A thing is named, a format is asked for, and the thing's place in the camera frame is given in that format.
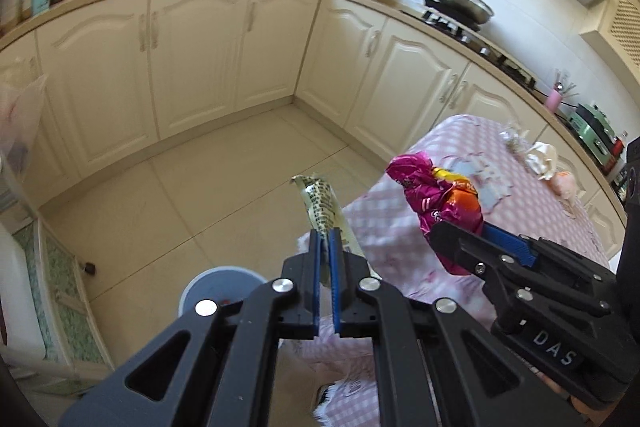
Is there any pink utensil cup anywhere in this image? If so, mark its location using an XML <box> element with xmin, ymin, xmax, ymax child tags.
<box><xmin>544</xmin><ymin>69</ymin><xmax>576</xmax><ymax>113</ymax></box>

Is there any clear plastic wrapper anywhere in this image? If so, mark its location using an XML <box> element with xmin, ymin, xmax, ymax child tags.
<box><xmin>499</xmin><ymin>121</ymin><xmax>529</xmax><ymax>155</ymax></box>

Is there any crumpled white tissue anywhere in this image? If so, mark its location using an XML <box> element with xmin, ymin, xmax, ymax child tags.
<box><xmin>524</xmin><ymin>141</ymin><xmax>558</xmax><ymax>181</ymax></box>

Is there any green toaster appliance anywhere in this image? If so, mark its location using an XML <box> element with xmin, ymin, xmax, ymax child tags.
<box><xmin>568</xmin><ymin>104</ymin><xmax>625</xmax><ymax>174</ymax></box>

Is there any black frying pan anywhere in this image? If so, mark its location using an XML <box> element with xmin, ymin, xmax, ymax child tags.
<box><xmin>438</xmin><ymin>0</ymin><xmax>495</xmax><ymax>25</ymax></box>

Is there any white rolling cabinet cart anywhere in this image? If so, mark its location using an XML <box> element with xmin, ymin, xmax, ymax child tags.
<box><xmin>0</xmin><ymin>166</ymin><xmax>116</xmax><ymax>398</ymax></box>

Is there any white plastic bag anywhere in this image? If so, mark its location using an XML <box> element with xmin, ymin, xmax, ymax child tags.
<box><xmin>1</xmin><ymin>61</ymin><xmax>48</xmax><ymax>176</ymax></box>

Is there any light blue trash bin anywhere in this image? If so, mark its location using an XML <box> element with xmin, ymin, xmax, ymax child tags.
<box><xmin>178</xmin><ymin>265</ymin><xmax>267</xmax><ymax>317</ymax></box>

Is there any green patterned wrapper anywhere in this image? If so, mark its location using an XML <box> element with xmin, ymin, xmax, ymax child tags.
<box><xmin>291</xmin><ymin>174</ymin><xmax>375</xmax><ymax>288</ymax></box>

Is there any magenta orange snack bag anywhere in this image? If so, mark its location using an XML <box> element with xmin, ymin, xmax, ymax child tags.
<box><xmin>385</xmin><ymin>150</ymin><xmax>486</xmax><ymax>277</ymax></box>

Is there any gas stove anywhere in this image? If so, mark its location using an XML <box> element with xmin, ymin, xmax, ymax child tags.
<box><xmin>401</xmin><ymin>2</ymin><xmax>537</xmax><ymax>91</ymax></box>

